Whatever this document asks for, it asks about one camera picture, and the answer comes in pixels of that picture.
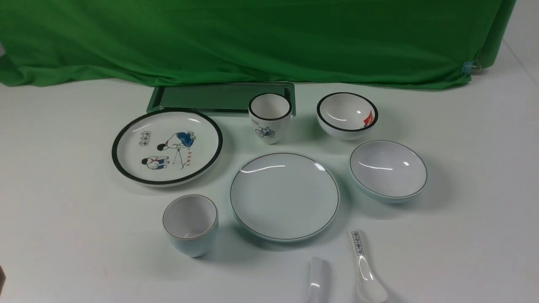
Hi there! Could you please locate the small black-rimmed white bowl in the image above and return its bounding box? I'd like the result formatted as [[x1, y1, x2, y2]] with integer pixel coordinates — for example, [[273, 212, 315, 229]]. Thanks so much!
[[316, 92, 379, 141]]

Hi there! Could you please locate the green backdrop cloth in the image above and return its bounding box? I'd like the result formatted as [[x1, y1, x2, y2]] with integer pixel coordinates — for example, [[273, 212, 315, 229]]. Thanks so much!
[[0, 0, 516, 90]]

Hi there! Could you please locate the white spoon with characters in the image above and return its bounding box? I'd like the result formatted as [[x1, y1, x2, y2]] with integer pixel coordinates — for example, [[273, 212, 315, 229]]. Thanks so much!
[[348, 230, 389, 303]]

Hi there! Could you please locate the pale blue shallow bowl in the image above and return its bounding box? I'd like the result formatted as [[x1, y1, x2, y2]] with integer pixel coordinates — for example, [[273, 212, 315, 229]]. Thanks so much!
[[348, 140, 428, 204]]

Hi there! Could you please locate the white cup with bicycle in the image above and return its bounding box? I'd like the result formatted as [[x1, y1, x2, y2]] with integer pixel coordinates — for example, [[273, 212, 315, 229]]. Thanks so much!
[[248, 93, 292, 144]]

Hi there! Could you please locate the blue binder clip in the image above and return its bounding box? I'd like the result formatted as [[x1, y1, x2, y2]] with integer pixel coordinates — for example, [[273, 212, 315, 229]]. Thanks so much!
[[461, 60, 483, 75]]

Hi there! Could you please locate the green rectangular tray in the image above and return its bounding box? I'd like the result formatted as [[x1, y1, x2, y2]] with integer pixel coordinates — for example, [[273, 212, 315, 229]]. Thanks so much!
[[146, 82, 296, 117]]

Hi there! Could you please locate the black-rimmed illustrated plate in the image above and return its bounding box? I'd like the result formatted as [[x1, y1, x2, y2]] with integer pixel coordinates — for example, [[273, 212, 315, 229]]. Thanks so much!
[[111, 109, 224, 187]]

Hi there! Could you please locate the pale blue plain cup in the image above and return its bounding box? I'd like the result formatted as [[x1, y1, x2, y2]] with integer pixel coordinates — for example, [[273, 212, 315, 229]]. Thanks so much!
[[162, 194, 219, 258]]

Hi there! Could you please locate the pale blue plain plate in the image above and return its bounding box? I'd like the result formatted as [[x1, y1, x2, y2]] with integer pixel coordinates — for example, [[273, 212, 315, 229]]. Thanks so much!
[[229, 153, 341, 243]]

